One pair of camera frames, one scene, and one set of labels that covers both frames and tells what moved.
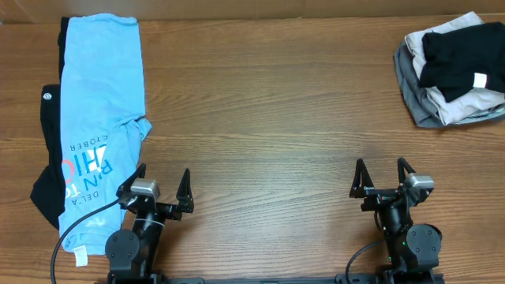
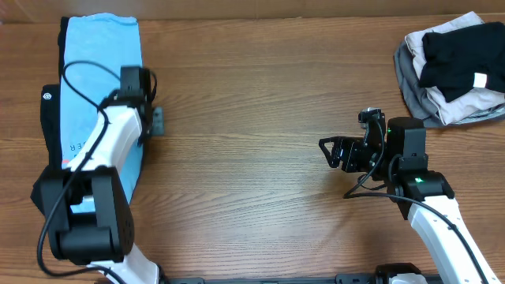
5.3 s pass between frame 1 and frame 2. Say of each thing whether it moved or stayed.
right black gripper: moved
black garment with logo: stayed
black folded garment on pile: stayed
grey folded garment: stayed
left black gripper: moved
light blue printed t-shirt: stayed
